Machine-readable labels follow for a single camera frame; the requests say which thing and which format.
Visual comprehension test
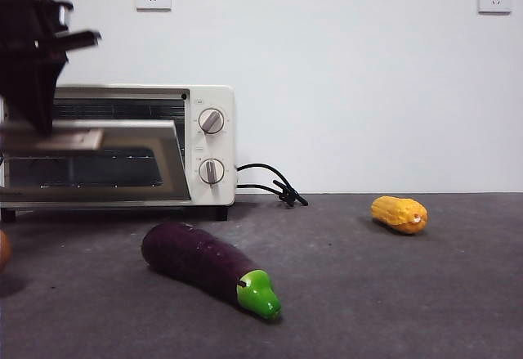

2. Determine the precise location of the beige oven knob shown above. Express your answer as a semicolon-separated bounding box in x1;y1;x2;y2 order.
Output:
198;157;226;187
198;107;226;135

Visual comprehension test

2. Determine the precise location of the glass oven door with handle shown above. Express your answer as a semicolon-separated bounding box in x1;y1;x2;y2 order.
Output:
0;119;192;207

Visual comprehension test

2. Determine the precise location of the black oven power cable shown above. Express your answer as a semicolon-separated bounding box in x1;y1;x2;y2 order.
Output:
235;163;310;208

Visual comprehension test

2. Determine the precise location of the brown potato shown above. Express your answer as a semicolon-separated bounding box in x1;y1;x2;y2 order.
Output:
0;229;12;274

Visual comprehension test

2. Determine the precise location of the white toaster oven housing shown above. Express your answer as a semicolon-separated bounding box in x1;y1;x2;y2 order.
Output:
0;84;237;223

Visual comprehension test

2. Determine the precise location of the purple toy eggplant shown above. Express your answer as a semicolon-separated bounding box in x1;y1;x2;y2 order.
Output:
141;222;283;322

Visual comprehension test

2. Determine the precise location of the yellow toy corn cob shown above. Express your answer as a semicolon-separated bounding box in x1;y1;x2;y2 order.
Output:
370;195;429;236

